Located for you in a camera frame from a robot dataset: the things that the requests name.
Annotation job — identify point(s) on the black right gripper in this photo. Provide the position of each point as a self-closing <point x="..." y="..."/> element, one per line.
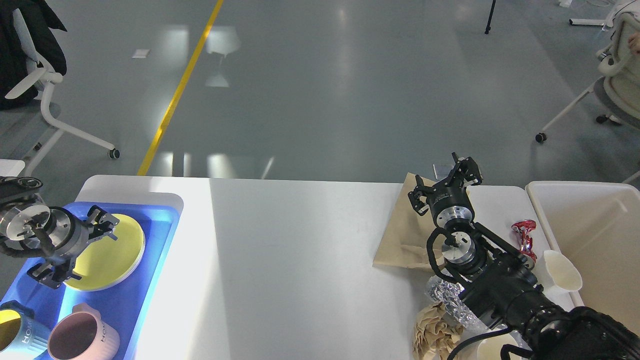
<point x="450" y="205"/>

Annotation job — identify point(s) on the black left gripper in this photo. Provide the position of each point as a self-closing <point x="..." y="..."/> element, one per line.
<point x="52" y="237"/>

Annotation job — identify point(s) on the yellow plate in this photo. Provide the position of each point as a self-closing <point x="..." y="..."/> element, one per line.
<point x="112" y="257"/>

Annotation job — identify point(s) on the pink mug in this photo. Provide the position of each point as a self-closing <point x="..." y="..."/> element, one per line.
<point x="83" y="335"/>

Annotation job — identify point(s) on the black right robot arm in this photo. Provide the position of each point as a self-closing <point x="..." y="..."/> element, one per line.
<point x="500" y="288"/>

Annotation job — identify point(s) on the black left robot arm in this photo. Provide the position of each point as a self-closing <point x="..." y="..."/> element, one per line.
<point x="23" y="190"/>

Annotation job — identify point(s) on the brown paper bag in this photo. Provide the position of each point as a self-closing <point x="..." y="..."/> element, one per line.
<point x="403" y="242"/>

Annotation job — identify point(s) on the blue plastic tray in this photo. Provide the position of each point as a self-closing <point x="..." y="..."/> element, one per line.
<point x="123" y="306"/>

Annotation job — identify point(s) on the crushed red can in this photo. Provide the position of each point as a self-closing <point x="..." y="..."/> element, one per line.
<point x="523" y="230"/>

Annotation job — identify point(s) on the blue mug yellow inside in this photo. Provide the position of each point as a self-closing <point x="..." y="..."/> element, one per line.
<point x="22" y="337"/>

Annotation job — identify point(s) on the small white side table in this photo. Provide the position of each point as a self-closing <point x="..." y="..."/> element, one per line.
<point x="11" y="167"/>

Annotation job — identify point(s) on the crumpled aluminium foil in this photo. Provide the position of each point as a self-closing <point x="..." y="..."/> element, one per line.
<point x="447" y="293"/>

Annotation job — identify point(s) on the crumpled brown paper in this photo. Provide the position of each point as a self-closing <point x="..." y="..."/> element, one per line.
<point x="435" y="333"/>

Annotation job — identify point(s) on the white plastic bin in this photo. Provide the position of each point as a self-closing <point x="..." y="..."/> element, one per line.
<point x="596" y="225"/>

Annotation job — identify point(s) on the black tripod leg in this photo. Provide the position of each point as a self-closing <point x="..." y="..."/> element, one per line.
<point x="490" y="17"/>

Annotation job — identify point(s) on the white office chair left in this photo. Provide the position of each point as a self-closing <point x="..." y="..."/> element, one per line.
<point x="42" y="76"/>

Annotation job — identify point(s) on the white office chair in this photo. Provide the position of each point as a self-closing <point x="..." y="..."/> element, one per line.
<point x="42" y="76"/>
<point x="618" y="87"/>

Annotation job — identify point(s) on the white office chair right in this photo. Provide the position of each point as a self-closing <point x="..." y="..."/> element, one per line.
<point x="618" y="87"/>

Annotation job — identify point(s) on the black jacket on chair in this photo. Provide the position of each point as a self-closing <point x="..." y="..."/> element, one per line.
<point x="40" y="20"/>

